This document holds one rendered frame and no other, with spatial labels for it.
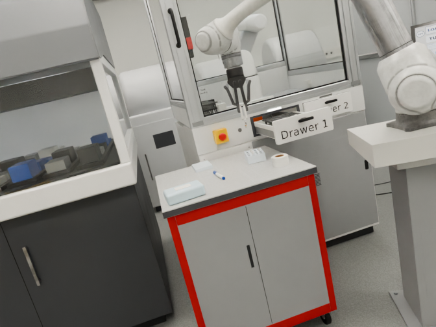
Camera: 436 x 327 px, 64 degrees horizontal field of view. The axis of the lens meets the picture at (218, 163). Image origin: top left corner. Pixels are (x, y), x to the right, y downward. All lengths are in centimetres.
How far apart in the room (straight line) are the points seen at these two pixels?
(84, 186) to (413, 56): 134
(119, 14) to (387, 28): 424
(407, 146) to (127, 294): 142
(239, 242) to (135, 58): 395
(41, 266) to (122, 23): 380
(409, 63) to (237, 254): 89
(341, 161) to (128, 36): 363
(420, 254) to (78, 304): 154
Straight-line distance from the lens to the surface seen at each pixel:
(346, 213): 231
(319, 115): 170
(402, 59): 122
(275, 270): 151
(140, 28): 510
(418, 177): 146
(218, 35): 142
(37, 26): 165
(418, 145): 133
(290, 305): 162
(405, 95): 119
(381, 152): 130
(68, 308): 197
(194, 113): 185
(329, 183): 219
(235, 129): 190
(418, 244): 157
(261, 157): 162
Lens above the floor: 118
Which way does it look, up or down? 14 degrees down
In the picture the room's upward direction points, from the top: 13 degrees counter-clockwise
